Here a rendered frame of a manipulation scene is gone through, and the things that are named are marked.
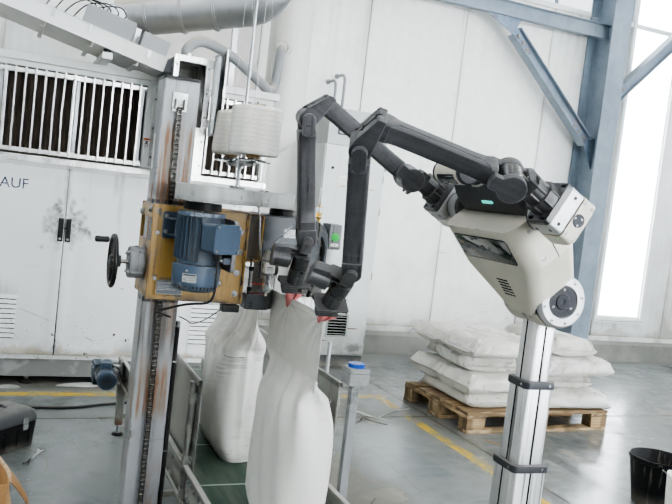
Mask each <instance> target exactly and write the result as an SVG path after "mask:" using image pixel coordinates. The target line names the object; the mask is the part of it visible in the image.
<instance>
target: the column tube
mask: <svg viewBox="0 0 672 504"><path fill-rule="evenodd" d="M173 92H179V93H186V94H188V103H187V113H183V112H182V122H181V131H180V141H179V151H178V160H177V162H178V163H177V170H176V171H177V173H176V180H175V181H176V182H184V183H190V181H191V171H192V162H193V152H194V142H195V132H196V123H197V113H198V103H199V93H200V83H197V82H191V81H185V80H179V79H173V78H167V77H165V78H163V79H161V80H159V82H158V92H157V102H156V112H155V122H154V132H153V142H154V133H156V137H155V147H154V157H153V167H152V169H151V163H150V173H149V183H148V193H147V203H151V204H154V203H156V204H166V205H167V201H168V191H169V181H170V171H171V161H172V152H173V142H174V132H175V122H176V113H177V112H176V111H171V107H172V97H173ZM151 227H152V217H150V216H148V215H145V223H144V234H143V237H144V238H146V239H148V240H150V237H151ZM157 303H158V302H157V300H156V299H145V298H144V296H143V295H142V294H141V293H140V292H139V291H138V294H137V304H136V314H135V325H134V335H133V345H132V355H131V365H130V375H129V385H128V395H127V405H126V416H125V426H124V436H123V446H122V456H121V471H120V479H119V487H118V498H117V504H137V498H138V488H139V479H140V470H141V460H142V451H143V442H144V441H143V439H144V433H145V432H144V429H145V424H146V423H145V419H146V409H147V399H148V389H149V379H150V369H151V360H152V350H153V341H154V331H155V322H156V310H157ZM177 308H178V307H176V308H172V309H168V310H164V311H162V313H164V314H167V315H170V316H171V318H169V317H166V316H163V315H162V321H161V330H160V340H159V349H158V359H157V368H156V377H155V378H156V380H155V390H154V400H153V410H152V420H151V430H150V439H149V449H148V459H147V468H146V478H145V487H144V496H143V504H157V502H158V491H159V483H160V474H161V464H162V454H163V444H164V435H165V425H166V415H167V405H168V396H169V386H170V376H171V366H172V357H173V347H174V337H175V327H176V318H177Z"/></svg>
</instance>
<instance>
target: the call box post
mask: <svg viewBox="0 0 672 504"><path fill-rule="evenodd" d="M358 395H359V386H349V389H348V397H347V405H346V414H345V422H344V431H343V439H342V448H341V456H340V464H339V473H338V481H337V491H338V492H339V493H340V494H341V495H342V496H343V497H344V498H345V499H346V495H347V487H348V478H349V470H350V461H351V453H352V445H353V436H354V428H355V420H356V411H357V403H358Z"/></svg>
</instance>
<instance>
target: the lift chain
mask: <svg viewBox="0 0 672 504"><path fill-rule="evenodd" d="M179 111H181V113H178V112H179ZM182 111H183V109H182V108H179V107H178V108H177V113H176V122H175V132H174V142H173V152H172V161H171V171H170V181H169V191H168V201H167V205H173V202H174V193H175V190H174V189H175V183H176V181H175V180H176V173H177V171H176V170H177V163H178V162H177V160H178V151H179V141H180V131H181V122H182ZM178 116H180V118H178ZM178 121H180V123H178ZM176 126H179V128H178V127H176ZM176 131H179V132H176ZM176 135H177V136H179V137H176ZM176 140H178V142H175V141H176ZM175 145H177V147H175ZM175 150H177V152H175ZM173 155H177V156H173ZM174 160H176V161H174ZM173 164H175V165H176V166H173ZM173 169H175V171H173ZM172 174H175V175H174V176H172ZM172 179H174V181H173V180H172ZM171 184H174V185H171ZM171 188H173V190H171ZM170 193H173V195H170ZM170 198H172V200H170ZM169 203H172V204H169ZM163 301H164V300H157V302H158V303H157V310H158V309H162V308H163ZM159 302H161V304H159ZM158 307H161V308H158ZM158 316H160V318H157V317H158ZM157 321H159V322H157ZM161 321H162V315H160V314H158V313H156V322H155V331H154V341H153V350H152V360H151V369H150V379H149V389H148V399H147V409H146V419H145V423H146V424H145V429H144V432H145V433H144V439H143V441H144V442H143V451H142V460H141V470H140V479H139V488H138V498H137V504H143V496H144V487H145V478H146V468H147V459H148V449H149V439H150V430H151V420H152V410H153V400H154V390H155V380H156V378H155V377H156V368H157V359H158V349H159V340H160V330H161ZM157 325H158V326H159V327H156V326H157ZM156 330H158V332H156ZM155 335H159V336H155ZM156 339H157V341H155V340H156ZM155 344H157V346H155ZM154 349H157V350H154ZM154 353H156V355H154ZM154 358H156V360H153V359H154ZM152 363H156V364H152ZM153 367H155V369H153ZM152 372H155V373H154V374H153V373H152ZM152 377H154V378H152ZM151 381H154V382H153V383H151ZM151 386H153V387H151ZM150 391H153V392H150ZM150 395H152V397H150ZM149 400H152V401H149ZM149 404H151V406H149ZM148 409H151V410H148ZM148 414H150V415H148ZM147 418H150V420H147ZM147 423H149V424H147ZM147 427H149V429H146V428H147ZM146 432H148V433H146ZM145 437H148V438H145ZM145 441H147V442H145ZM144 446H147V447H144ZM144 450H146V452H144ZM143 455H146V456H143ZM143 459H145V461H143ZM143 464H146V465H143ZM144 468H145V469H144ZM142 469H144V470H142ZM142 473H145V474H142ZM141 478H144V479H141ZM141 482H144V483H141ZM141 487H143V488H141ZM140 491H143V492H141V493H140ZM140 496H142V497H140ZM139 500H142V501H141V502H139Z"/></svg>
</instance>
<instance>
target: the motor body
mask: <svg viewBox="0 0 672 504"><path fill-rule="evenodd" d="M178 214H180V215H177V223H176V232H175V242H174V252H173V256H174V257H176V258H177V260H176V261H173V262H172V273H171V283H172V285H173V287H174V288H176V289H178V290H182V291H187V292H195V293H210V292H213V290H214V283H215V273H216V261H215V259H214V256H215V254H213V253H210V252H206V251H202V250H201V248H200V246H201V237H202V227H203V224H204V223H212V224H225V221H224V220H223V219H226V215H225V214H220V213H213V212H199V211H195V210H183V209H179V210H178ZM220 271H221V266H220V265H219V269H218V280H217V287H218V285H219V279H220Z"/></svg>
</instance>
